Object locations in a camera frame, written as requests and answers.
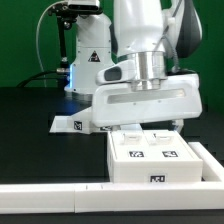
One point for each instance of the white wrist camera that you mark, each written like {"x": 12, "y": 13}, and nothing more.
{"x": 120, "y": 72}

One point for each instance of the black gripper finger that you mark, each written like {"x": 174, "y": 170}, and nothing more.
{"x": 178, "y": 125}

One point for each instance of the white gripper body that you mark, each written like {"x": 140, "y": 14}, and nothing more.
{"x": 177, "y": 98}

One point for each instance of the white flat top panel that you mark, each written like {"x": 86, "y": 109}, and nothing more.
{"x": 60, "y": 125}

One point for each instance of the white cabinet box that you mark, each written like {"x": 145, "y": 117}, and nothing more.
{"x": 146, "y": 170}

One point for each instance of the white door panel with knob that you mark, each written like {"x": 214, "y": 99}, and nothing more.
{"x": 129, "y": 145}

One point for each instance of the white front fence rail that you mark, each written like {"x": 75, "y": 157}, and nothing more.
{"x": 101, "y": 197}

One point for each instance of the small white block part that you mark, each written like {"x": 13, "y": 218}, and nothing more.
{"x": 81, "y": 122}

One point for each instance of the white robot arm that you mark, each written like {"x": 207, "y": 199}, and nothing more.
{"x": 140, "y": 30}

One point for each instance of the black camera stand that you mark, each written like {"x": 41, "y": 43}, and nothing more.
{"x": 65, "y": 19}

